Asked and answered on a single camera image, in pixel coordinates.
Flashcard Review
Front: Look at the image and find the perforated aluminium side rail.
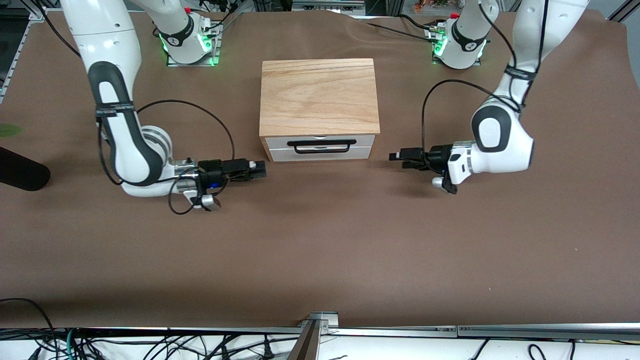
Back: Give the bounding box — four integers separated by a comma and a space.
0, 7, 49, 104

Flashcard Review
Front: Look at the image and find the brown table cloth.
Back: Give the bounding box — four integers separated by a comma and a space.
0, 9, 640, 332

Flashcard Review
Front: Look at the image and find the aluminium centre post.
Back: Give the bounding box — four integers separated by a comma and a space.
287, 311, 340, 360

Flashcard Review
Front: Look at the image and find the grey metal box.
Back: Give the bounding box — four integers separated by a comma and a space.
291, 0, 367, 16

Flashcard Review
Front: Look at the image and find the black looped floor cable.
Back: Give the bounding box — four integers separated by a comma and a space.
0, 298, 57, 360

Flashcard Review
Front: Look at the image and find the black foam cylinder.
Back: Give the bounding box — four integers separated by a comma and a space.
0, 146, 52, 193

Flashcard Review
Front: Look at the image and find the black cable on cloth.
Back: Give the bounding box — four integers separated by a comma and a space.
366, 21, 433, 41
398, 13, 437, 31

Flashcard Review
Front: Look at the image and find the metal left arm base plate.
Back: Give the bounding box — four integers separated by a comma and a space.
431, 25, 483, 67

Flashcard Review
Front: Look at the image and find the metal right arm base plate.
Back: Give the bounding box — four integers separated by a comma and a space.
166, 20, 222, 68

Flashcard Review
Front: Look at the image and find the black metal drawer handle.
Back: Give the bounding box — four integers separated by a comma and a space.
287, 139, 358, 155

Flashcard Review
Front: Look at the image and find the white drawer with black handle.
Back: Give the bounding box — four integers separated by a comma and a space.
267, 146, 375, 162

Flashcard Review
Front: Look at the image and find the aluminium table edge rail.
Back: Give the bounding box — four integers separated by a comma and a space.
0, 322, 640, 342

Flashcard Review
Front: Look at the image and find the wooden drawer cabinet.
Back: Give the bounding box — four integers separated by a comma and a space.
259, 58, 382, 163

